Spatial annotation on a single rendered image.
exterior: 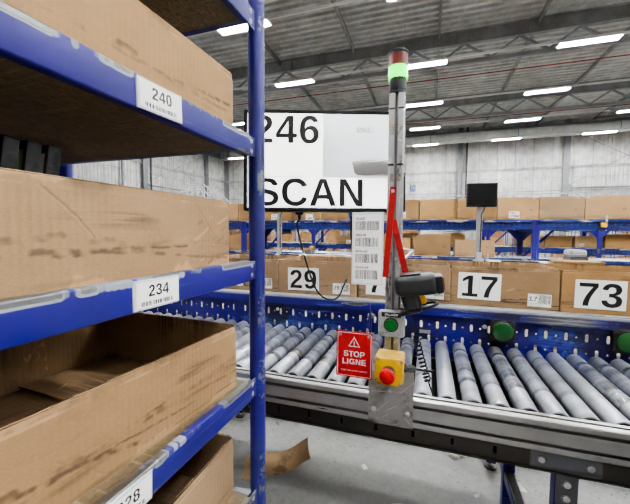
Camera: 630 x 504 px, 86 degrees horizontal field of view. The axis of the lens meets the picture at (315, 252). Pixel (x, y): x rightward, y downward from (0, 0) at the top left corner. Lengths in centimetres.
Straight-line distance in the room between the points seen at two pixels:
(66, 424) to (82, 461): 5
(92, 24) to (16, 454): 38
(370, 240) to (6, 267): 76
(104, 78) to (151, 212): 14
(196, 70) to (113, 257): 27
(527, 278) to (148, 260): 139
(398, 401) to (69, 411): 79
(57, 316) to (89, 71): 20
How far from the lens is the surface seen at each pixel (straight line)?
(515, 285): 156
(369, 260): 93
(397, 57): 101
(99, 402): 42
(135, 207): 42
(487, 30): 1463
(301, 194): 102
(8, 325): 32
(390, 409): 103
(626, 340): 162
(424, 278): 86
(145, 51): 47
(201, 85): 54
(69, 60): 36
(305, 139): 106
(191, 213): 49
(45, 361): 74
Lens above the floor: 119
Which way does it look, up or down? 4 degrees down
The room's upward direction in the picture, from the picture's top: straight up
